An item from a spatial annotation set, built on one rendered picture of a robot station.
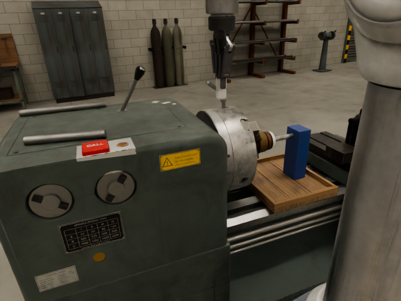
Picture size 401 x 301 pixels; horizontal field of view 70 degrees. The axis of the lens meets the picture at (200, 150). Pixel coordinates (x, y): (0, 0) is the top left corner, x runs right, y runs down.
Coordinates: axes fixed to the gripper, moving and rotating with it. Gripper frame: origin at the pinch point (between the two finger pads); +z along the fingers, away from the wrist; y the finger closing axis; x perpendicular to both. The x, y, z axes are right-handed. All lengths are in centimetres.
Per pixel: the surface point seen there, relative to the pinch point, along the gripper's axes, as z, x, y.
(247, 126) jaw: 14.5, -10.1, -0.1
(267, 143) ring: 25.4, -22.0, 4.9
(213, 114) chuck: 10.9, 0.1, 6.1
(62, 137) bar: 6.2, 46.6, -4.2
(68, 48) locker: 56, 71, 592
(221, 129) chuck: 13.8, 0.1, -0.6
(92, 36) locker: 37, 21, 603
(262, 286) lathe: 79, -13, -15
